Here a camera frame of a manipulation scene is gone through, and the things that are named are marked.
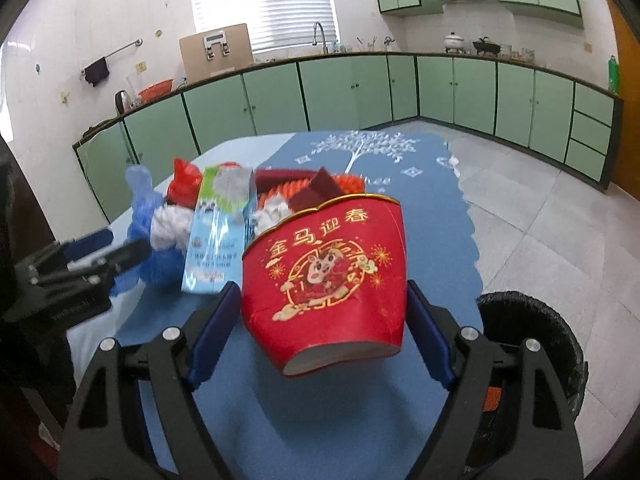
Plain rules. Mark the dark red scouring pad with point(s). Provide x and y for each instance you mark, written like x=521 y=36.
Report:
x=320 y=189

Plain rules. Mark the blue plastic bag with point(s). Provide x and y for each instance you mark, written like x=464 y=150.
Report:
x=145 y=210

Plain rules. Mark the brown cardboard box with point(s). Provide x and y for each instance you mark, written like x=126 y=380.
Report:
x=192 y=57

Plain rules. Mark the white cooking pot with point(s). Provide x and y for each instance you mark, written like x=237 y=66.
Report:
x=454 y=42

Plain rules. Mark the metal kitchen faucet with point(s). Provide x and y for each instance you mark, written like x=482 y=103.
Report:
x=320 y=35

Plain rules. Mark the orange knitted cloth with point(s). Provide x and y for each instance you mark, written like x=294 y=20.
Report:
x=352 y=184

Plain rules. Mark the black bin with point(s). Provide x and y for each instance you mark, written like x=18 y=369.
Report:
x=530 y=316

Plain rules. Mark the utensil holder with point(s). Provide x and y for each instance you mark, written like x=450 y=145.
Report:
x=366 y=45

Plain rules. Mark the red plastic bag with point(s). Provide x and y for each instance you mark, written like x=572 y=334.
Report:
x=182 y=182

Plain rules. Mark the red plastic basin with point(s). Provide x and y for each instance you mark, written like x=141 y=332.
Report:
x=155 y=91

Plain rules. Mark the steel electric kettle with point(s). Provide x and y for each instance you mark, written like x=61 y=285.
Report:
x=122 y=102

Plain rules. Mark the green lower kitchen cabinets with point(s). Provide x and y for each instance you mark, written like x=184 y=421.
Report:
x=330 y=90

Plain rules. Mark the metal towel rail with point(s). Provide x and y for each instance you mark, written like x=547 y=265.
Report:
x=122 y=49

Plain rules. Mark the wooden door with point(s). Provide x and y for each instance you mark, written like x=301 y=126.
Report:
x=622 y=35

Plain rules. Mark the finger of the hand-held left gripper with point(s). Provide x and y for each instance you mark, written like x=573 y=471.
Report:
x=125 y=257
x=90 y=242

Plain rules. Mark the white window blind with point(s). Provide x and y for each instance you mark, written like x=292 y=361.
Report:
x=265 y=0

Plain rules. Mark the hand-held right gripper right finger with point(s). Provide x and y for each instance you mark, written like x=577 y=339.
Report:
x=430 y=335

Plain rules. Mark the green plastic bottle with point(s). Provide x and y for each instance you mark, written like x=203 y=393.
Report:
x=613 y=77

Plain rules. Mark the blue tree print table mat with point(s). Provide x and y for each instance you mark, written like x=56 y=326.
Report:
x=400 y=180

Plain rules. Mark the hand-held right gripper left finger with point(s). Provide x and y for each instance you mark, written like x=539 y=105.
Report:
x=219 y=327

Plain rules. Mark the red paper bowl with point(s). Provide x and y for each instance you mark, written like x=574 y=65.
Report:
x=325 y=285

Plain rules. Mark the dark hanging towel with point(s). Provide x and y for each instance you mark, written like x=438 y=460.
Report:
x=96 y=72

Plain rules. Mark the black wok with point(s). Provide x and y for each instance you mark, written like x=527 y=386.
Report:
x=486 y=47

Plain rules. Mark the light blue milk carton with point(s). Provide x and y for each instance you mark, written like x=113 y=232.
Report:
x=215 y=245

